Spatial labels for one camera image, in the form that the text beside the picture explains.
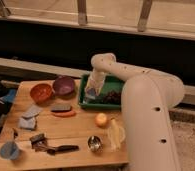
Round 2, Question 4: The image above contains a blue sponge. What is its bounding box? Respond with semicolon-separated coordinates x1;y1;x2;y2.
85;88;97;100

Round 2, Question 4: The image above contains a small metal cup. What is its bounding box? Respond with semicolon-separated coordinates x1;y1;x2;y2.
87;136;102;152

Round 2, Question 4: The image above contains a grey cloth piece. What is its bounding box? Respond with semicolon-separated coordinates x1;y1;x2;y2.
22;105;42;119

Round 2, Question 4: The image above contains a blue plastic cup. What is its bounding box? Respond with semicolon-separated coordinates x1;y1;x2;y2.
0;141;20;160

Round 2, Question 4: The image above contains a clear glass mug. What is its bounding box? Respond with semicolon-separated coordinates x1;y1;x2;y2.
107;126;125;142

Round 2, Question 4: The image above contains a green plastic tray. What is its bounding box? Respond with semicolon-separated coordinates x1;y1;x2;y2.
78;74;124;110

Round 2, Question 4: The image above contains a purple plastic bowl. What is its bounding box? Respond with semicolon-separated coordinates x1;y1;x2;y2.
52;76;75;96

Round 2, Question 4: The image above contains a yellow apple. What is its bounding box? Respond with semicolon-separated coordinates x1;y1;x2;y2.
95;113;108;127

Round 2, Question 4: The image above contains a dark grape bunch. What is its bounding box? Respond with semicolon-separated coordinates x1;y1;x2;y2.
101;91;121;105

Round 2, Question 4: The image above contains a grey folded cloth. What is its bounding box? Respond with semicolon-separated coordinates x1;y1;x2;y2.
18;117;36;130

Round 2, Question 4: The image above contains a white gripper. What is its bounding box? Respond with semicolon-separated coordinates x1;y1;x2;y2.
85;69;106;96

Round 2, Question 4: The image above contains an orange plastic bowl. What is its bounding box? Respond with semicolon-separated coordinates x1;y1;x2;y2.
30;83;52;104

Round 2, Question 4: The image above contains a small brown block toy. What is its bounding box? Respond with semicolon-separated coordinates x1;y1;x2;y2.
30;133;47;149

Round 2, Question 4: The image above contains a yellow banana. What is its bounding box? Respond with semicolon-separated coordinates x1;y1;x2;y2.
110;119;121;149

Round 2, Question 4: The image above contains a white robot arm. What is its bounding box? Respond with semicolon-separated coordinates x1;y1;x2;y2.
86;53;185;171

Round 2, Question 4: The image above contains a blue object at table edge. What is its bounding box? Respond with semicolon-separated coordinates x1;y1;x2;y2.
0;89;17;103

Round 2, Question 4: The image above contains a black handled tool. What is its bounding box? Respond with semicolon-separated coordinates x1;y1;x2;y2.
46;145;79;155

